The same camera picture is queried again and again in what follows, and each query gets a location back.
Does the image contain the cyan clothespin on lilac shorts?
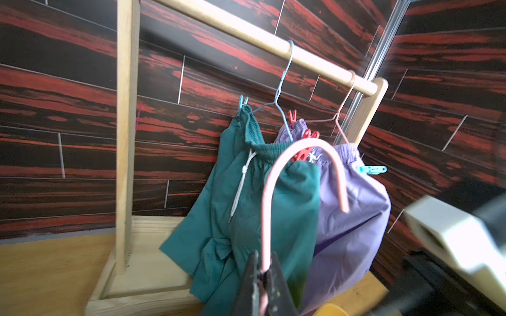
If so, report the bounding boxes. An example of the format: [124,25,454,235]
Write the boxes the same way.
[356,165,387,175]

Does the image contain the pink clothespin on lilac shorts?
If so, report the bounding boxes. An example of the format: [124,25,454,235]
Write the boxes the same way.
[288,110,297,128]

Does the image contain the yellow plastic tray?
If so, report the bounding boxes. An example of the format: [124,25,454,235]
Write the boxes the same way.
[313,303,349,316]

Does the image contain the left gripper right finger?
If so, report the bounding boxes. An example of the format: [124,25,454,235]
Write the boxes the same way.
[266,262,299,316]

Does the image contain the green shorts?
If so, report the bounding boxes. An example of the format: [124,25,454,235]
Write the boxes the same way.
[159,104,322,316]

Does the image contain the blue wire hanger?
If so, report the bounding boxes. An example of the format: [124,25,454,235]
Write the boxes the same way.
[252,39,295,142]

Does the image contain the wooden clothes rack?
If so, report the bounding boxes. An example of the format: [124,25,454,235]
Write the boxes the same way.
[84,1,388,315]

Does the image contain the red clothespin on green shorts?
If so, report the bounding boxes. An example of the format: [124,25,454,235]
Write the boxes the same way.
[292,129,320,162]

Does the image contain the lilac shorts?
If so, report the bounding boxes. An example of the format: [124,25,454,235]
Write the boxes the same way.
[271,142,391,315]

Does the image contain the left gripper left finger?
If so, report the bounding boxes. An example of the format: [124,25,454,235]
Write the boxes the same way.
[231,251,260,316]

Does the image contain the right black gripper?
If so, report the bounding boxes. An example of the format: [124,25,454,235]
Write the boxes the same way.
[367,252,502,315]

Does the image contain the light blue clothespin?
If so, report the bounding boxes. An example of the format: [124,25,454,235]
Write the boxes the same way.
[239,94,249,111]

